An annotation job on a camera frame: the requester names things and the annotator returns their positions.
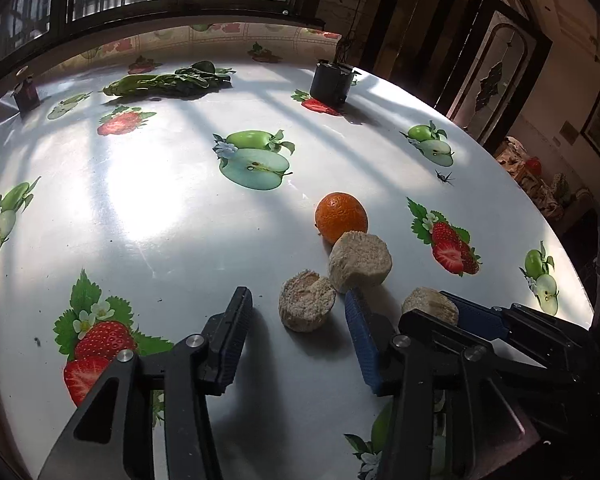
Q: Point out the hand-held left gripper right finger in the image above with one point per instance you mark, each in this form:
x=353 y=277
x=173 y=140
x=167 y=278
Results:
x=362 y=345

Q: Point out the brown bread roll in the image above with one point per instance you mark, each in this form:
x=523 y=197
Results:
x=430 y=302
x=360 y=262
x=306 y=305

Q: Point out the red round object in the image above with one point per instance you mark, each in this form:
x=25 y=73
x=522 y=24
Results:
x=532 y=165

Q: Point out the black cylindrical container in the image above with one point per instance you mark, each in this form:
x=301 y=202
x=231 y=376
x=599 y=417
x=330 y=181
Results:
x=332 y=82

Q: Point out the small dark clamp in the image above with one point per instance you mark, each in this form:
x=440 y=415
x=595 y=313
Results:
x=25 y=96

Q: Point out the floral fabric sofa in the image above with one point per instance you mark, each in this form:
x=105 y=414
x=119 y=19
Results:
x=545 y=187

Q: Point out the wooden door with glass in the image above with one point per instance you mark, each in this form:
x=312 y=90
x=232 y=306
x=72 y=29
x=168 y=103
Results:
x=495 y=75

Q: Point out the green leafy vegetable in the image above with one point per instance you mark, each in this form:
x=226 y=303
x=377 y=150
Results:
x=170 y=82

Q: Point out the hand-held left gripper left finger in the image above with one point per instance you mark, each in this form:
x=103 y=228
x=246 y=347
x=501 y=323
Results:
x=230 y=345

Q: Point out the orange mandarin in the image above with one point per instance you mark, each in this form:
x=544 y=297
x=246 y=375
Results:
x=341 y=217

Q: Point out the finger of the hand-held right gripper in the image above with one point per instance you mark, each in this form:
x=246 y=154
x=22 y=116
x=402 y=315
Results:
x=480 y=317
x=430 y=327

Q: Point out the fruit-print tablecloth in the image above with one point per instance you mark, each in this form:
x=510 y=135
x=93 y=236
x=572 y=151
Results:
x=155 y=220

